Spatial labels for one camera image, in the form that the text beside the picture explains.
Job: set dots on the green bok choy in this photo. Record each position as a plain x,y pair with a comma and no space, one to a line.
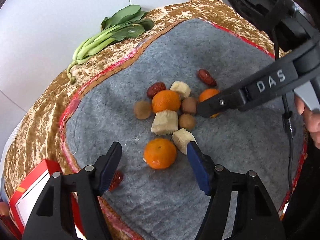
129,22

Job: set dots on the pale sugarcane chunk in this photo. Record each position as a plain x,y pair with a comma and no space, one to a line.
181,139
165,122
181,88

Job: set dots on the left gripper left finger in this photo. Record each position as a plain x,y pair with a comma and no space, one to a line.
89,184

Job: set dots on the person right hand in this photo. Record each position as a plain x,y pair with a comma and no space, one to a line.
311,120

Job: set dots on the orange mandarin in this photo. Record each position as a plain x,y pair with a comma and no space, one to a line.
166,100
207,93
160,153

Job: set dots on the red jujube date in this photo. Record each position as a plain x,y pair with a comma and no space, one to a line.
116,181
206,78
155,88

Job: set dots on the gold patterned tablecloth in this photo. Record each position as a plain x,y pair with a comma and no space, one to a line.
42,134

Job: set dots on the red white tray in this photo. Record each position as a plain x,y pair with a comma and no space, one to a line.
27,194

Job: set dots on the brown kiwi fruit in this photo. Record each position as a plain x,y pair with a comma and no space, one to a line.
189,106
142,110
187,121

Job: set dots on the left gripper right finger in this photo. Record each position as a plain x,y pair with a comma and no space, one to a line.
256,216

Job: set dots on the grey felt mat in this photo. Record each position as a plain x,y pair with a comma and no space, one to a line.
168,203

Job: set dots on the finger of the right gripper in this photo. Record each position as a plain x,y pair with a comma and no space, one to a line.
296,72

